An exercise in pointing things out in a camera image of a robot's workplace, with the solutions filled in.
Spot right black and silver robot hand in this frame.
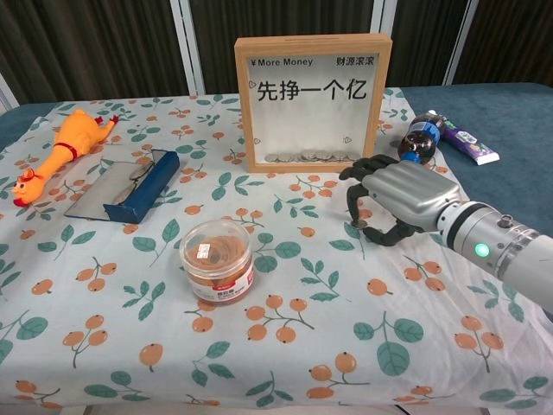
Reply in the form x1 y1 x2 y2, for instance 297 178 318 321
339 154 461 249

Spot pile of silver coins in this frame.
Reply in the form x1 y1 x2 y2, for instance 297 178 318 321
264 149 362 164

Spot small cola bottle blue label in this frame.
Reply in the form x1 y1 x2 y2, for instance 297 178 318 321
397 110 446 166

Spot purple and white toothpaste tube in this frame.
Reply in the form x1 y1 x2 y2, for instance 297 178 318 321
440 115 501 166

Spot floral leaf print tablecloth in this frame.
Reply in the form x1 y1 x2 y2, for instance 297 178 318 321
0 86 553 410

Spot dark ribbed partition panel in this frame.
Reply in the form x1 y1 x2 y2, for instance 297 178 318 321
453 0 553 86
189 0 385 94
388 0 470 87
0 0 191 109

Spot clear jar of rubber bands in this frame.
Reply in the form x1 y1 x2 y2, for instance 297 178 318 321
180 219 255 306

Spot open blue glasses case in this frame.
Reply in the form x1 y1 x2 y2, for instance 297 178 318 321
63 148 181 225

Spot black rimmed eyeglasses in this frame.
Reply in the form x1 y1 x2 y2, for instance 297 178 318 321
112 160 156 204

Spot yellow rubber chicken toy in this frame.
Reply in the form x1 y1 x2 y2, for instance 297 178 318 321
11 108 120 208

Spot wooden framed money box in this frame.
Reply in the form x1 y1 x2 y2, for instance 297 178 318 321
234 35 393 174

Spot white partition frame post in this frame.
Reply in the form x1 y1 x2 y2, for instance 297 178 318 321
170 0 207 95
0 71 21 114
442 0 480 86
379 0 401 90

